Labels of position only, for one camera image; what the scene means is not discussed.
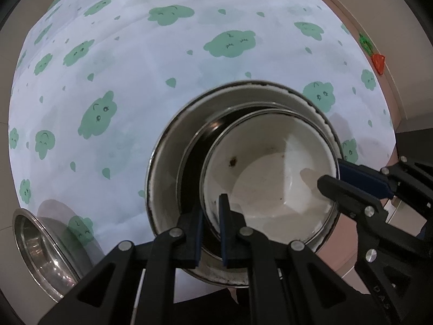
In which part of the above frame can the small steel bowl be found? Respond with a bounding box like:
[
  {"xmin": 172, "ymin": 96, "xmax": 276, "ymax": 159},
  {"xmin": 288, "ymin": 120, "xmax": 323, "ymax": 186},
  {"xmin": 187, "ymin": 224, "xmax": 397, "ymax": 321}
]
[{"xmin": 176, "ymin": 100, "xmax": 306, "ymax": 261}]

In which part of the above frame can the large white enamel bowl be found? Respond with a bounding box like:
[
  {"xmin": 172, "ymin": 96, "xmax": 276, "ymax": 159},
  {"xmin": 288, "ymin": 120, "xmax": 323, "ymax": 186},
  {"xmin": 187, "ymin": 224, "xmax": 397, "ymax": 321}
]
[{"xmin": 145, "ymin": 81, "xmax": 343, "ymax": 288}]

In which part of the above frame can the small white enamel bowl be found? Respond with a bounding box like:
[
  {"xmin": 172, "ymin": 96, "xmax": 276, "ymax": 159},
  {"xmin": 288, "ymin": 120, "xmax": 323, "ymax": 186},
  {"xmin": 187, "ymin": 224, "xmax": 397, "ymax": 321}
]
[{"xmin": 200, "ymin": 109, "xmax": 339, "ymax": 249}]

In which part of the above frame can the orange floor toy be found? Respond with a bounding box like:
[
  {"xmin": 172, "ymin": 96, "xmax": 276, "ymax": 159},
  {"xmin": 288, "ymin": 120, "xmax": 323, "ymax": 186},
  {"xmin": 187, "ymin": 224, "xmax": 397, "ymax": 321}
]
[{"xmin": 371, "ymin": 54, "xmax": 385, "ymax": 75}]

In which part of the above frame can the green floor toy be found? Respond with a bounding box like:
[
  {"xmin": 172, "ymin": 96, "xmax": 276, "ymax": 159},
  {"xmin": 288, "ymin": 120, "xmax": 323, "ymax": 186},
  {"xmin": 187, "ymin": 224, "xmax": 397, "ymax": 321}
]
[{"xmin": 358, "ymin": 33, "xmax": 374, "ymax": 57}]

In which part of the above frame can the green cloud pattern tablecloth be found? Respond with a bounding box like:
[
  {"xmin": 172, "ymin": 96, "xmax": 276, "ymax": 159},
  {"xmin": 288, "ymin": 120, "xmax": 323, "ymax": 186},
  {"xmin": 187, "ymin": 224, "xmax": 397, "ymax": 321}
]
[{"xmin": 9, "ymin": 0, "xmax": 396, "ymax": 264}]

